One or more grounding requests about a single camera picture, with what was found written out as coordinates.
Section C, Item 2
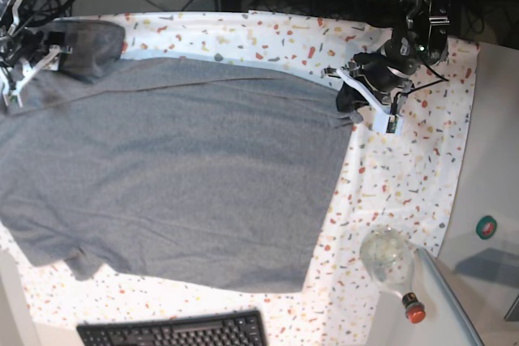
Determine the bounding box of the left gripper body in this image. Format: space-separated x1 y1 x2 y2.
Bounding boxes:
353 40 418 94

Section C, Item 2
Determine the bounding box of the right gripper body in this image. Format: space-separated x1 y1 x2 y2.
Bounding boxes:
1 28 67 75

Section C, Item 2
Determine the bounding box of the grey t-shirt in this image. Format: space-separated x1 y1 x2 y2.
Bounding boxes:
0 19 365 294

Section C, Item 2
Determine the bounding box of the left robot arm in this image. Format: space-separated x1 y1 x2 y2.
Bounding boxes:
345 0 451 114

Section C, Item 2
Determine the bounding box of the terrazzo pattern tablecloth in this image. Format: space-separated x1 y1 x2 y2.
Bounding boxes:
1 11 478 345

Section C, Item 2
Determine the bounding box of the clear bottle with red cap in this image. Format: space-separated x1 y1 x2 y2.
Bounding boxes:
359 225 427 324

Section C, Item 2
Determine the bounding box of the grey metal bar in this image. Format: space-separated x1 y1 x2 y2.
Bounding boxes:
416 248 483 345

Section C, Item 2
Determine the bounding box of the black keyboard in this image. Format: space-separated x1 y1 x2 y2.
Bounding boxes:
76 310 268 346

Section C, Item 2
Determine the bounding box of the grey laptop corner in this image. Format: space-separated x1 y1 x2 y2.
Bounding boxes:
504 296 519 322

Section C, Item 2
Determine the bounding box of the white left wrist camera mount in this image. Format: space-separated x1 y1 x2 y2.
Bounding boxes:
321 63 406 135

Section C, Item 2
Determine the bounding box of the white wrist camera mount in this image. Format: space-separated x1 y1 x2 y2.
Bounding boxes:
321 63 406 135
1 45 73 108

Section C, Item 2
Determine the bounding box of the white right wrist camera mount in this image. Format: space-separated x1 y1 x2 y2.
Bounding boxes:
1 45 73 108

